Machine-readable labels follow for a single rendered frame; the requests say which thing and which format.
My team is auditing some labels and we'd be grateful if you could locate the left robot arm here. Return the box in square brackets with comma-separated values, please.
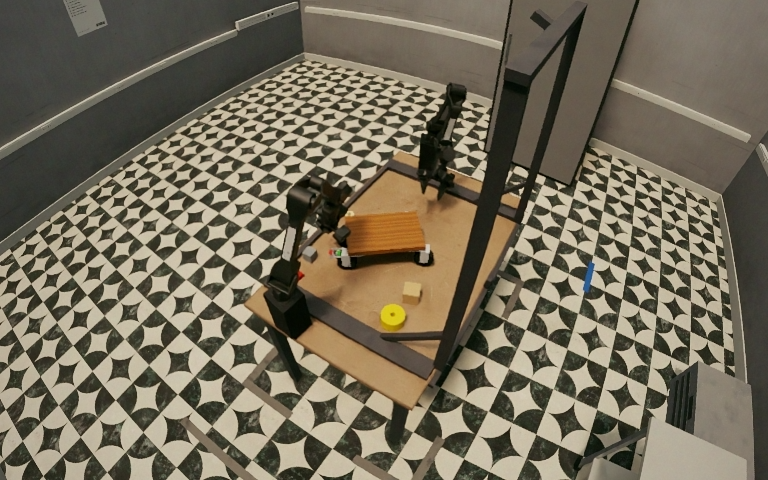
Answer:
[267, 175, 352, 306]

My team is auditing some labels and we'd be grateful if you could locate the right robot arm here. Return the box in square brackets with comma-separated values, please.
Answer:
[424, 83, 467, 183]

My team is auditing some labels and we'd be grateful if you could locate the small tan cardboard box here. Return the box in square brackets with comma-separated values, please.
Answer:
[402, 281, 421, 305]

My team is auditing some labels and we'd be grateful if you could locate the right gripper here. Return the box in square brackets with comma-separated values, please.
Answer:
[416, 162, 455, 200]

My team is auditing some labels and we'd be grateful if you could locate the yellow cylinder with center hole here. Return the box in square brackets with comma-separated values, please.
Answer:
[380, 304, 405, 332]

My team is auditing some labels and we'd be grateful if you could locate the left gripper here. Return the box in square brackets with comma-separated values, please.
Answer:
[309, 204, 351, 243]

